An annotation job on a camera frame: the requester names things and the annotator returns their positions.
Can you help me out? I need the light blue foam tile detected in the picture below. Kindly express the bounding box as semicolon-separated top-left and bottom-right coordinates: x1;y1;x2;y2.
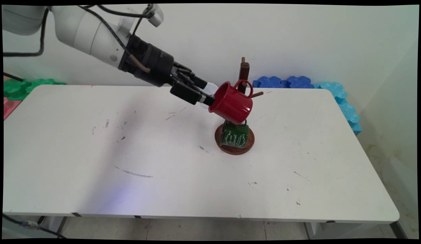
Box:
314;81;363;136

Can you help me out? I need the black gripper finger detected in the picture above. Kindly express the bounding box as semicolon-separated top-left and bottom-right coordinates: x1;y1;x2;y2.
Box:
170;80;215;105
174;62;209;90

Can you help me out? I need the red enamel mug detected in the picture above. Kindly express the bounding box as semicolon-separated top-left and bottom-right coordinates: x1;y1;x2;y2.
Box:
208;79;254;125

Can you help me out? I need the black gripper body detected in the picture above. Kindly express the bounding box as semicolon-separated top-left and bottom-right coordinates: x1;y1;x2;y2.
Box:
118;34;177;88

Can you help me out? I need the black cable with grey connector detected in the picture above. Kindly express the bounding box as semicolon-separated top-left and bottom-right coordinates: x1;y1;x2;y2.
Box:
3;213;67;239

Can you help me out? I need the green foam tile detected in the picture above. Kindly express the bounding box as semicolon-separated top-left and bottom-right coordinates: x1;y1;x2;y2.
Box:
3;78;67;101

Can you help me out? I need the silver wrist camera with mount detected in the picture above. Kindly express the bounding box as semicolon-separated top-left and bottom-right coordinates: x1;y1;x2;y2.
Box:
142;4;165;28

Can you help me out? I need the black metal table leg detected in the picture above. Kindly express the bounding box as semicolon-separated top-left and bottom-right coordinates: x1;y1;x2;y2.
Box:
56;217;69;238
389;220;409;239

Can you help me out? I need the red foam tile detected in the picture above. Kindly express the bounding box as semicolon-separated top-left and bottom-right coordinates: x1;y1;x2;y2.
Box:
3;97;21;120

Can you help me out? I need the dark wooden mug tree stand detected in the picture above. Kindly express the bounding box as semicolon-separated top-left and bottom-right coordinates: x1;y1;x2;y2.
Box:
215;57;264;156

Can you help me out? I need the short tan tube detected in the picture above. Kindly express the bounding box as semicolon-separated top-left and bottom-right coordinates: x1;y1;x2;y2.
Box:
128;54;152;74

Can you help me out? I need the green enamel mug white print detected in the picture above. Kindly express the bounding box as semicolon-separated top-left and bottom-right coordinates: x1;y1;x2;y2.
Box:
221;119;250;149

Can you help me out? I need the dark blue foam tile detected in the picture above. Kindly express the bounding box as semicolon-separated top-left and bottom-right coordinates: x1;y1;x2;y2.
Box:
253;76;287;88
286;76;314;89

